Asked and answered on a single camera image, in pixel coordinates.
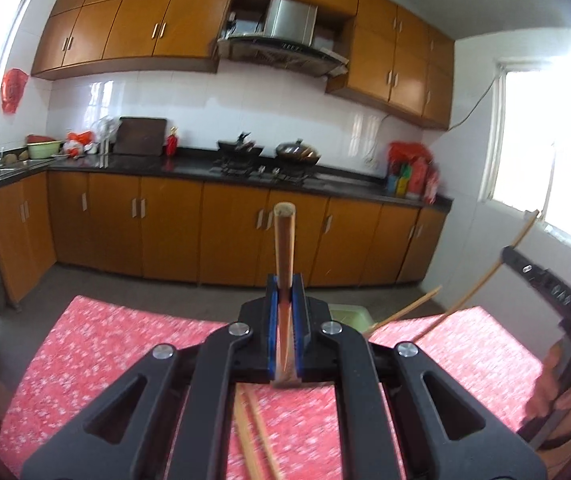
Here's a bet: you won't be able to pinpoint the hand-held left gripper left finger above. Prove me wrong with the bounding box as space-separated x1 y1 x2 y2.
20 274 282 480

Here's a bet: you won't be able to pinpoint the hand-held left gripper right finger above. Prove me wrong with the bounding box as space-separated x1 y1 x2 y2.
289 274 549 480

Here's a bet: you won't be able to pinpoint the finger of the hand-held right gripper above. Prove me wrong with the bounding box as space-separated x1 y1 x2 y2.
500 244 571 319

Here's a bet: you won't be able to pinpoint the pale green perforated chopstick holder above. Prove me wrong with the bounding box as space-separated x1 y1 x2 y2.
329 305 372 332

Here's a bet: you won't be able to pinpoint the wooden chopstick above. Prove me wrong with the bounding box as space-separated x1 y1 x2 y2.
365 286 443 334
245 392 282 480
272 201 302 388
418 208 541 336
234 389 267 480

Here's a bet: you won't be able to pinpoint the person's right hand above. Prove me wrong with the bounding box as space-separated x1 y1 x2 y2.
524 344 571 476

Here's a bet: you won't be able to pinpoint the large bright window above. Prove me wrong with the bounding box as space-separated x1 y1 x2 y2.
484 56 571 262

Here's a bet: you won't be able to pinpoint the wooden base cabinets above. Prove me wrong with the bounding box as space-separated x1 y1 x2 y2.
0 170 449 307

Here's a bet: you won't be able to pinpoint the red floral tablecloth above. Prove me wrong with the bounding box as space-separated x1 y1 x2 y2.
0 295 566 480

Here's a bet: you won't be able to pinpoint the black gas stove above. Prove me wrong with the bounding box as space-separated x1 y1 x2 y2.
212 157 317 184

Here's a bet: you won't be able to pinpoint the red bag with bottles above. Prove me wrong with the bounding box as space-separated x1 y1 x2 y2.
387 140 441 205

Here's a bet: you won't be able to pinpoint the large wok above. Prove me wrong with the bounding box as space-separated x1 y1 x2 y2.
275 138 323 166

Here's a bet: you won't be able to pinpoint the small black wok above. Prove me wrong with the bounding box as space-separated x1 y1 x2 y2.
216 132 265 159

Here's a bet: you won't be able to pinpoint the black kitchen countertop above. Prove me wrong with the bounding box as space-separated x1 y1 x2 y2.
0 147 454 211

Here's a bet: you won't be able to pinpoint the dark wooden cutting board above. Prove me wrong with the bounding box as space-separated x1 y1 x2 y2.
114 116 168 156

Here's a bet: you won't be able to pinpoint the red and white plastic bag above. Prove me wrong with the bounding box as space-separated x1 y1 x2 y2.
62 130 97 159

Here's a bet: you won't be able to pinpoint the green basin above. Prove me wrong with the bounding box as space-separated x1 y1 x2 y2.
26 134 65 160

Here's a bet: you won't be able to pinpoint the steel range hood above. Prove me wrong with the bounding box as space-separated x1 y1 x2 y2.
216 0 350 79

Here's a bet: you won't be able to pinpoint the wall cable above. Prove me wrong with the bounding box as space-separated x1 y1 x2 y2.
447 74 500 132

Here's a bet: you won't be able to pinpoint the wooden wall cabinets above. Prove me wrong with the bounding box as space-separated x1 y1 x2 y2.
32 0 455 131

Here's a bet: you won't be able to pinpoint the red plastic bag on wall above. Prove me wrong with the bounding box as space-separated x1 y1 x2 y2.
0 68 30 115

